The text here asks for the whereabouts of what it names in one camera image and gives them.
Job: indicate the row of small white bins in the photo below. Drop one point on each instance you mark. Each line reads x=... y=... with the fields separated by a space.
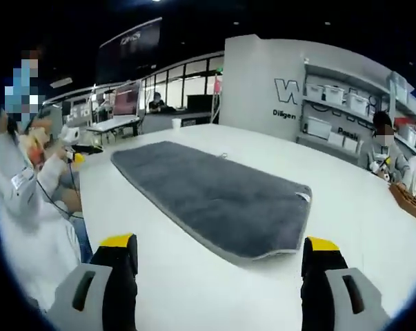
x=411 y=138

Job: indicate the grey metal shelving unit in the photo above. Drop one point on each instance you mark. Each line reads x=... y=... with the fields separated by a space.
x=359 y=103

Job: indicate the monitor screen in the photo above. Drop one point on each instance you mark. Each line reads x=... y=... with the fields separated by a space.
x=126 y=99

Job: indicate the wooden tray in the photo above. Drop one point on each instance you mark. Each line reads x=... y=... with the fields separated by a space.
x=407 y=201

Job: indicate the translucent lidded storage bin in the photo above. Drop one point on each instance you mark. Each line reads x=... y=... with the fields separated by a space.
x=398 y=86

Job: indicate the white paper cup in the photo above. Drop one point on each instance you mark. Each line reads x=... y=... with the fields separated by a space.
x=176 y=124

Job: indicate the black counter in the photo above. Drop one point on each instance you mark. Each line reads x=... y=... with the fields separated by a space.
x=180 y=119

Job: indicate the pink sign on stand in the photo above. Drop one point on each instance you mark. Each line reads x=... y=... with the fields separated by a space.
x=217 y=85

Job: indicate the small white box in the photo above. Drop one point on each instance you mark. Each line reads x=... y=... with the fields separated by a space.
x=350 y=144
x=336 y=139

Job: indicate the white desk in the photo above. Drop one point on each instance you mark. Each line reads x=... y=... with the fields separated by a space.
x=114 y=122

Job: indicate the person's left hand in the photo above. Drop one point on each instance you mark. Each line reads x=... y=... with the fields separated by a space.
x=38 y=146

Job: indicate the person's blue jeans leg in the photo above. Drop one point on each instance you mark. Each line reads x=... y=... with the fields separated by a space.
x=83 y=238

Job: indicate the grey towel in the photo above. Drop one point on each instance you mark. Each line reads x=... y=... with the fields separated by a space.
x=218 y=196

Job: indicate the dark hanging banner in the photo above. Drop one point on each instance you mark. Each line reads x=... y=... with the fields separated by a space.
x=131 y=48

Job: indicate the large white storage bin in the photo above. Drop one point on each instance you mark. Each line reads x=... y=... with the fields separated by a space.
x=318 y=127

